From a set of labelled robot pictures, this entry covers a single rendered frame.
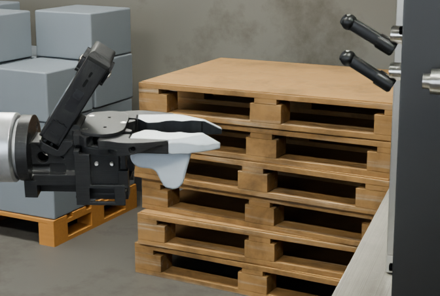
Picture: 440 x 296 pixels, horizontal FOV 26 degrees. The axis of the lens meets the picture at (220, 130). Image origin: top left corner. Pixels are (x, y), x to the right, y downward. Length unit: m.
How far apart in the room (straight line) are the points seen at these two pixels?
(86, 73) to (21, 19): 3.60
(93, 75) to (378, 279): 0.71
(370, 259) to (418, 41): 0.89
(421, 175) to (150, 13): 4.23
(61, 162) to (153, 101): 2.76
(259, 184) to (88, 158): 2.67
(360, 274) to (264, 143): 2.08
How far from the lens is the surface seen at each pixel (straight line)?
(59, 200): 4.36
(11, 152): 1.02
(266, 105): 3.55
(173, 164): 0.99
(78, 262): 4.19
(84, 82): 0.98
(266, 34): 4.67
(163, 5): 4.93
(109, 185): 1.01
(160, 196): 3.92
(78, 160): 1.00
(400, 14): 1.47
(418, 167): 0.79
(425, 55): 0.77
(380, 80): 0.79
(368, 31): 0.79
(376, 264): 1.60
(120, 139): 0.98
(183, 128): 1.03
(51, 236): 4.38
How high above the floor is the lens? 1.46
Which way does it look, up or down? 13 degrees down
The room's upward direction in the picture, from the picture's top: straight up
